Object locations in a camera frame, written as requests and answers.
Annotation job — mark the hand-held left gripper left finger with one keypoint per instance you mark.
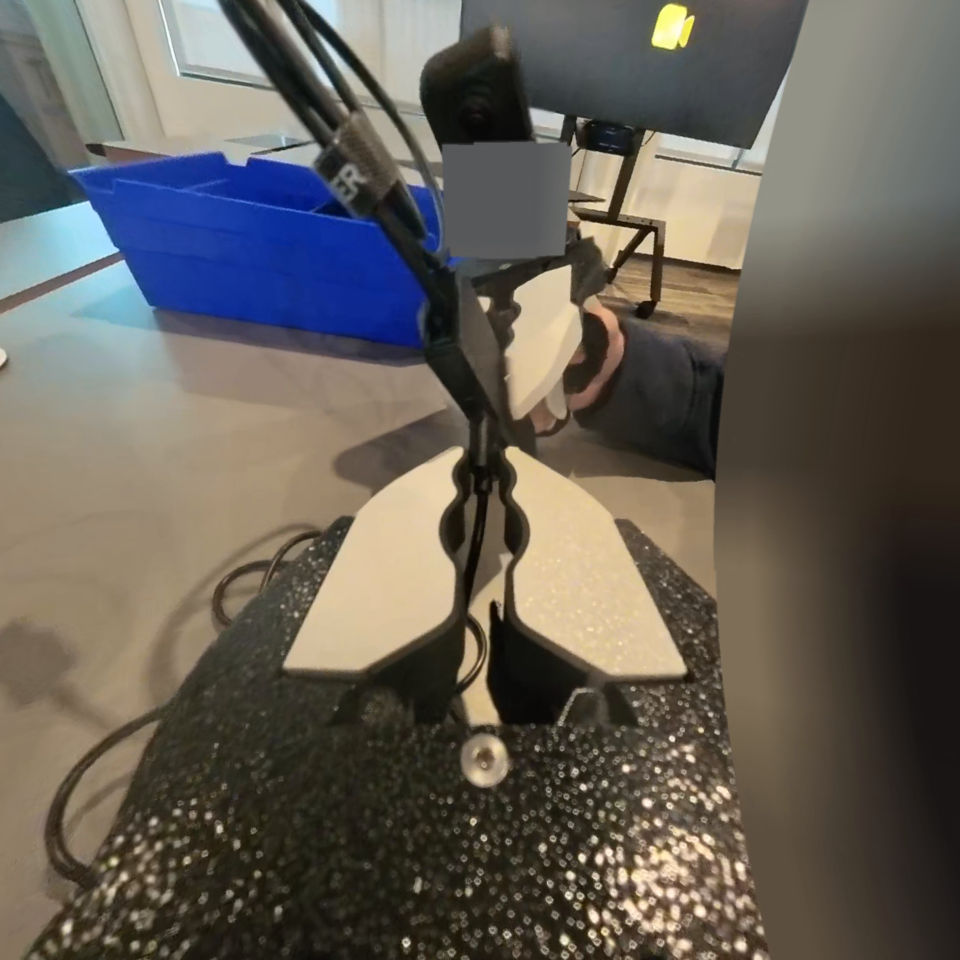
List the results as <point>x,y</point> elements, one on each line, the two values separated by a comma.
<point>375,600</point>

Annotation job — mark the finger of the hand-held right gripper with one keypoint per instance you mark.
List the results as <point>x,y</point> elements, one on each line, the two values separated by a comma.
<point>547,337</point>

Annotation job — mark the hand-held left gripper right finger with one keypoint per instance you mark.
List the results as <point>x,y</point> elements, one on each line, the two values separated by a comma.
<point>592,600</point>

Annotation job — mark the person's right forearm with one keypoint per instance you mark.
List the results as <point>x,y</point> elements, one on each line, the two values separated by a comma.
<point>660,397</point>

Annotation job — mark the person's right hand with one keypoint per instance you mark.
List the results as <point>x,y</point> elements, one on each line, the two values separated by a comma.
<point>611,352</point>

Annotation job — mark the black monitor screen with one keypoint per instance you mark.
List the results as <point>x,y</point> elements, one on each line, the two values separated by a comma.
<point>600,60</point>

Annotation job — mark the small black box under monitor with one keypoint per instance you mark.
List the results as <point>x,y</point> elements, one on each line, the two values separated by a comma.
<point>611,137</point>

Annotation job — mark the black rolling monitor stand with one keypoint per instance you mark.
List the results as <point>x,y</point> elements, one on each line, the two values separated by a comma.
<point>627,187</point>

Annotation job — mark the blue plastic bin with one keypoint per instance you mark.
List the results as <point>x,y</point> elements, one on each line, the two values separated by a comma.
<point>262,247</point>

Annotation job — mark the grey background table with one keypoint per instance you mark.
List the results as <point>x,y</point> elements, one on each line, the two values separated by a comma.
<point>150,144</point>

